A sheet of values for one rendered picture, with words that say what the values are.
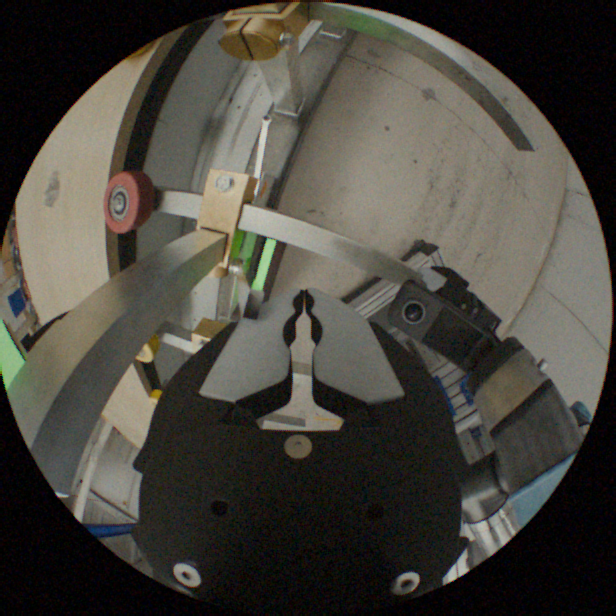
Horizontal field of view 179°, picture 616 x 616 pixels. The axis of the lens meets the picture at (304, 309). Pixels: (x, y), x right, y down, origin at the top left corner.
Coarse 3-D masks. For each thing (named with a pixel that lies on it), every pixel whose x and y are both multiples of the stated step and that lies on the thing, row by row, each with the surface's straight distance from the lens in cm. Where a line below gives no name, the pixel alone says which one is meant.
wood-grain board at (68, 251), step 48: (96, 96) 44; (144, 96) 36; (48, 144) 62; (96, 144) 37; (96, 192) 35; (48, 240) 59; (96, 240) 36; (48, 288) 73; (96, 288) 42; (144, 384) 58; (144, 432) 124
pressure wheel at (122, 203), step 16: (128, 176) 28; (144, 176) 29; (112, 192) 31; (128, 192) 28; (144, 192) 27; (112, 208) 31; (128, 208) 28; (144, 208) 27; (112, 224) 31; (128, 224) 28
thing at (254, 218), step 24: (168, 192) 29; (192, 192) 29; (192, 216) 27; (240, 216) 24; (264, 216) 24; (288, 216) 24; (288, 240) 24; (312, 240) 24; (336, 240) 24; (360, 264) 25; (384, 264) 26; (408, 264) 31
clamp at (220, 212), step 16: (208, 176) 25; (240, 176) 23; (208, 192) 25; (240, 192) 23; (208, 208) 25; (224, 208) 24; (240, 208) 23; (208, 224) 25; (224, 224) 24; (240, 240) 28; (224, 256) 25; (224, 272) 27
